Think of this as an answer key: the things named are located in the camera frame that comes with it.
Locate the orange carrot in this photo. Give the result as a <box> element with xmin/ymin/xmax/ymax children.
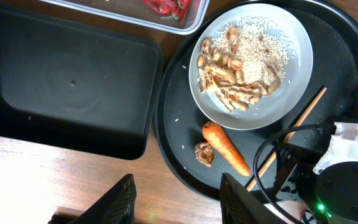
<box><xmin>202</xmin><ymin>121</ymin><xmax>250</xmax><ymax>176</ymax></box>

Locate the grey plate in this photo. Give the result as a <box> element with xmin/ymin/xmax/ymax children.
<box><xmin>189</xmin><ymin>3</ymin><xmax>313</xmax><ymax>130</ymax></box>

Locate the red snack wrapper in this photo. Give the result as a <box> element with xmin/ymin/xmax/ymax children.
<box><xmin>142</xmin><ymin>0</ymin><xmax>191</xmax><ymax>21</ymax></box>

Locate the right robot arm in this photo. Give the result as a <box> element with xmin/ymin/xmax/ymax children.
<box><xmin>275</xmin><ymin>122</ymin><xmax>358</xmax><ymax>223</ymax></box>

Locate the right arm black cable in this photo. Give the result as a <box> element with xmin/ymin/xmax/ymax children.
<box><xmin>252</xmin><ymin>123</ymin><xmax>337</xmax><ymax>224</ymax></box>

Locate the wooden chopstick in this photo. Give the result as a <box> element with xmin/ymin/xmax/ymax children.
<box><xmin>246</xmin><ymin>86</ymin><xmax>327</xmax><ymax>191</ymax></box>

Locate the clear plastic bin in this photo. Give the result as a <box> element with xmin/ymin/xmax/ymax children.
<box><xmin>41</xmin><ymin>0</ymin><xmax>209</xmax><ymax>35</ymax></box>

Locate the peanut shells and rice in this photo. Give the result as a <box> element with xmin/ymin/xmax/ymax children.
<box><xmin>196</xmin><ymin>16</ymin><xmax>290</xmax><ymax>112</ymax></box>

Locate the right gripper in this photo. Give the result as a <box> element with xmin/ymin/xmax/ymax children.
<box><xmin>273</xmin><ymin>143</ymin><xmax>322</xmax><ymax>201</ymax></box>

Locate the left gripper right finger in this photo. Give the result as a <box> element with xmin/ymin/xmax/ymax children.
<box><xmin>219</xmin><ymin>173</ymin><xmax>285</xmax><ymax>224</ymax></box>

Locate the round black tray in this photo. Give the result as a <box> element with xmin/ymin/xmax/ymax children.
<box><xmin>154</xmin><ymin>1</ymin><xmax>358</xmax><ymax>200</ymax></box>

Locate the walnut piece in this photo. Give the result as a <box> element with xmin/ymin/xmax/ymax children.
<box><xmin>195</xmin><ymin>142</ymin><xmax>214</xmax><ymax>167</ymax></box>

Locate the black rectangular bin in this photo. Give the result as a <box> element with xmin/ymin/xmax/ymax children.
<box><xmin>0</xmin><ymin>7</ymin><xmax>163</xmax><ymax>160</ymax></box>

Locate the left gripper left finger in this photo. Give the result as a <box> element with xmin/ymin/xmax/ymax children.
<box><xmin>70</xmin><ymin>174</ymin><xmax>137</xmax><ymax>224</ymax></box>

